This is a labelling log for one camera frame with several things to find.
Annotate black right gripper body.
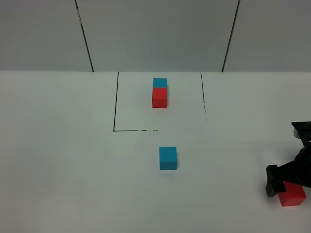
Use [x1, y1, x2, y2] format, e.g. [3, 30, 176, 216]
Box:
[279, 121, 311, 187]

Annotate red template cube block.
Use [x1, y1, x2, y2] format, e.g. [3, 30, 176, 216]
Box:
[152, 88, 168, 108]

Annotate blue template cube block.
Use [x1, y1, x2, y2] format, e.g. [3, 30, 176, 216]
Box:
[153, 78, 168, 88]

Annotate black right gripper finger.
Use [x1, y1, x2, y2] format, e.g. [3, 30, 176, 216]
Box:
[265, 165, 286, 198]

